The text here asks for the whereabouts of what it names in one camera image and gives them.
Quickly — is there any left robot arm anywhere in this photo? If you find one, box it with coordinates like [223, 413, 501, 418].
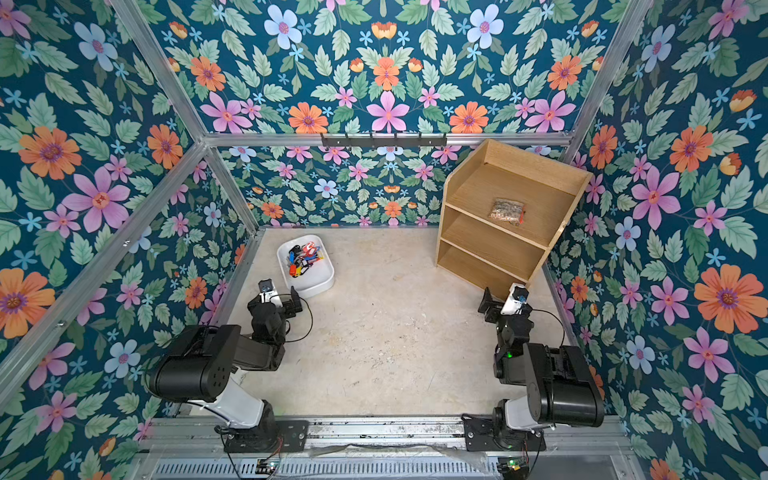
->
[148, 281, 309, 457]

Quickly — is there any pile of tagged keys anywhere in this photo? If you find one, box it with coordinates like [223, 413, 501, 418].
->
[286, 241, 324, 278]

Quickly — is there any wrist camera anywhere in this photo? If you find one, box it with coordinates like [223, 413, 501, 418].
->
[500, 283, 531, 316]
[258, 279, 281, 304]

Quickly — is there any clear bag of small items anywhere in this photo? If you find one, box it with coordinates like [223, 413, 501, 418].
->
[488, 198, 526, 226]

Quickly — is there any wooden shelf unit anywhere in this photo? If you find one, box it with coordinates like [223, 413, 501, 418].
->
[436, 140, 594, 298]

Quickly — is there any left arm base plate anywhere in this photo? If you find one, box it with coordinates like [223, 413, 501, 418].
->
[220, 420, 309, 454]

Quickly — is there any white plastic storage box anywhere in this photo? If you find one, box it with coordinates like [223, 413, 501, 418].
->
[277, 234, 335, 299]

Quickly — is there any black wall hook rail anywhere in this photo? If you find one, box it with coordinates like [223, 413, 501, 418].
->
[320, 133, 448, 149]

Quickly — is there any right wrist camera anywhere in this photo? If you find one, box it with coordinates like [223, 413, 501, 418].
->
[500, 283, 531, 316]

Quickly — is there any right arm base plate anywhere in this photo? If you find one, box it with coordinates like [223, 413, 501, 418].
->
[460, 413, 546, 453]

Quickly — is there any aluminium front rail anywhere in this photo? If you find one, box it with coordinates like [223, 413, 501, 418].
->
[139, 414, 634, 456]

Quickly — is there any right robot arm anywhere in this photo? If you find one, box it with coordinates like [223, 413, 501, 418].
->
[478, 284, 605, 450]

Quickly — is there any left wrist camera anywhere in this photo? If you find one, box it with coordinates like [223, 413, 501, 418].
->
[258, 279, 281, 304]

